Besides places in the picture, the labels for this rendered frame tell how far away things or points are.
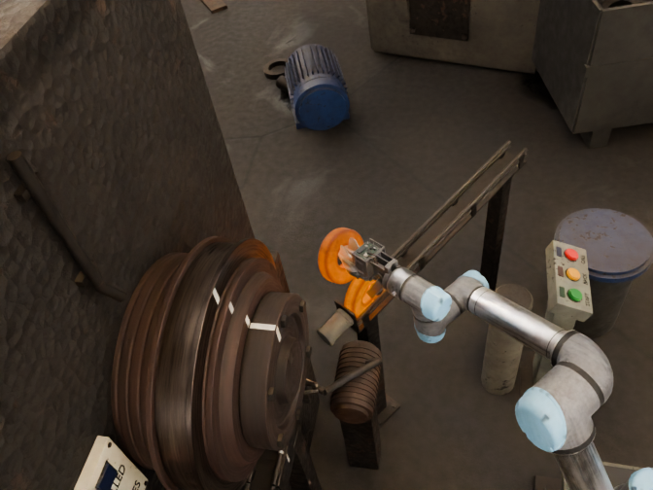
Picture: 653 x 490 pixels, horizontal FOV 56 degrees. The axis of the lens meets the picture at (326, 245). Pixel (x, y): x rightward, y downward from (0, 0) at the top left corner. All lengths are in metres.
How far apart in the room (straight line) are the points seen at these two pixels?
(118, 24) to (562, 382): 1.04
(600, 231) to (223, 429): 1.62
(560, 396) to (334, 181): 2.00
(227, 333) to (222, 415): 0.13
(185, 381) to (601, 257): 1.60
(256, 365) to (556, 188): 2.26
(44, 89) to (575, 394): 1.07
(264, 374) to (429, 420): 1.36
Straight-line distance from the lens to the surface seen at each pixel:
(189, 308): 0.98
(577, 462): 1.43
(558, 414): 1.31
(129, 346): 1.03
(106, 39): 0.99
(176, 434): 0.99
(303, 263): 2.73
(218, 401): 1.00
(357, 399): 1.75
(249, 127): 3.52
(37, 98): 0.86
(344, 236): 1.65
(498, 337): 2.05
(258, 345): 1.01
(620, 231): 2.32
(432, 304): 1.46
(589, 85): 3.02
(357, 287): 1.65
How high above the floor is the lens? 2.09
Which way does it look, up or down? 48 degrees down
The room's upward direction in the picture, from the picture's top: 10 degrees counter-clockwise
